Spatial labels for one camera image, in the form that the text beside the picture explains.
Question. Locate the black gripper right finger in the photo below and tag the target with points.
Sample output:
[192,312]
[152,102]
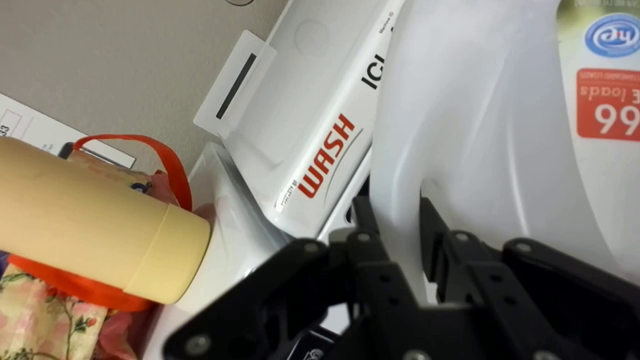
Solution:
[567,300]

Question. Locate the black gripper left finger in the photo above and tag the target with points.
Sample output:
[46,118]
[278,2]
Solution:
[267,300]

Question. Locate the translucent white detergent bottle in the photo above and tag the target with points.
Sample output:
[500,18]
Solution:
[480,120]

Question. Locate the white washing machine numbered 9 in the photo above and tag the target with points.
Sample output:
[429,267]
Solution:
[313,81]

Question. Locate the white card slot box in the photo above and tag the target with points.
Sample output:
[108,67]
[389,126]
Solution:
[207,120]

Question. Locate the tan plastic bottle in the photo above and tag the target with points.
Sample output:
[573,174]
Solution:
[80,213]

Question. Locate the floral patterned cloth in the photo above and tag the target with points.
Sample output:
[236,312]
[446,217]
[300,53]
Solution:
[41,326]

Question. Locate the round grey wall plate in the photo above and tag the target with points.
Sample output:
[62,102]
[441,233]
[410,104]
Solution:
[240,2]

